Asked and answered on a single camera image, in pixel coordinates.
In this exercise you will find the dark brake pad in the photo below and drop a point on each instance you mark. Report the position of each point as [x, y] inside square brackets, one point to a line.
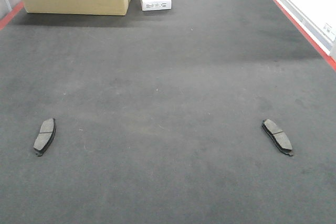
[45, 136]
[278, 136]

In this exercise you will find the red conveyor frame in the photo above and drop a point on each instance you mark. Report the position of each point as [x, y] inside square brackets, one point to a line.
[310, 31]

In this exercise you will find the black conveyor belt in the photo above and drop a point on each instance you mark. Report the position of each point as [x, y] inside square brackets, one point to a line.
[158, 117]

